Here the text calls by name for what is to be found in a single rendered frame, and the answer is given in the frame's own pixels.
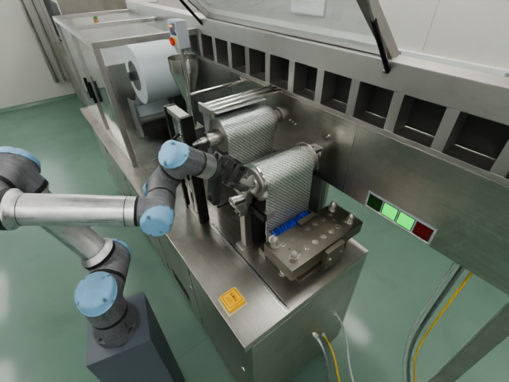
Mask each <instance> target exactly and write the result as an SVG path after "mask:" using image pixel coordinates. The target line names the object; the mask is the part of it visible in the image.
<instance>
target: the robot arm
mask: <svg viewBox="0 0 509 382"><path fill-rule="evenodd" d="M158 160H159V162H160V165H159V166H158V168H157V169H156V170H155V172H154V173H153V174H152V175H151V176H150V177H149V178H148V179H147V180H146V182H145V185H144V186H143V188H142V191H143V192H144V195H145V196H100V195H74V194H53V193H52V192H51V191H49V190H48V186H49V182H48V181H47V180H46V179H45V178H44V177H43V176H42V175H41V174H40V173H41V164H40V162H39V160H38V159H37V158H36V157H35V156H34V155H32V154H31V153H29V152H27V151H25V150H23V149H19V148H13V147H11V146H2V147H0V230H16V229H17V228H19V227H20V226H40V227H41V228H42V229H44V230H45V231H47V232H48V233H49V234H51V235H52V236H53V237H54V238H55V239H57V240H58V241H59V242H61V243H62V244H63V245H65V246H66V247H67V248H68V249H70V250H71V251H72V252H74V253H75V254H76V255H78V256H79V257H80V258H81V261H80V263H81V265H82V266H83V267H84V268H85V269H87V270H88V271H89V275H87V276H86V277H85V279H84V280H81V281H80V283H79V284H78V285H77V288H76V290H75V293H74V300H75V303H76V304H77V308H78V309H79V311H80V312H81V313H82V314H83V315H84V316H85V317H86V319H87V320H88V321H89V323H90V324H91V325H92V335H93V338H94V339H95V341H96V342H97V344H98V345H100V346H103V347H106V348H112V347H116V346H119V345H121V344H123V343H125V342H126V341H127V340H129V339H130V338H131V337H132V336H133V334H134V333H135V332H136V331H137V329H138V327H139V322H140V314H139V311H138V309H137V308H136V307H135V306H134V305H133V304H132V303H130V302H128V301H126V300H125V298H124V297H123V289H124V286H125V282H126V276H127V272H128V269H129V266H130V262H131V250H130V247H129V246H128V245H127V244H126V243H125V242H124V241H122V240H119V241H118V240H117V239H110V238H102V237H101V236H99V235H98V234H97V233H96V232H95V231H94V230H93V229H92V228H91V227H90V226H93V227H140V228H141V230H142V231H143V232H144V233H146V234H149V235H152V236H162V235H164V234H166V233H168V232H169V231H170V229H171V227H172V224H173V219H174V206H175V199H176V188H177V187H178V185H179V184H180V183H181V182H182V181H183V179H184V178H185V177H186V175H187V174H190V175H192V176H195V177H200V178H202V179H208V194H207V200H208V201H209V202H210V203H211V204H212V205H219V204H220V193H221V185H222V184H224V185H226V186H228V187H230V188H233V189H237V190H240V191H243V192H247V191H251V190H253V189H254V187H253V186H252V184H253V182H254V180H255V175H253V174H252V175H251V176H250V177H249V178H247V179H245V178H246V175H247V172H248V168H247V167H246V166H245V165H243V163H242V162H241V161H239V160H238V159H236V158H233V157H231V156H230V155H221V154H220V153H219V152H217V151H215V152H214V154H213V155H210V154H208V153H206V152H203V151H201V150H198V149H195V148H193V147H191V146H188V145H187V144H185V143H183V142H177V141H175V140H168V141H166V142H165V143H164V144H163V145H162V147H161V150H160V151H159V154H158Z"/></svg>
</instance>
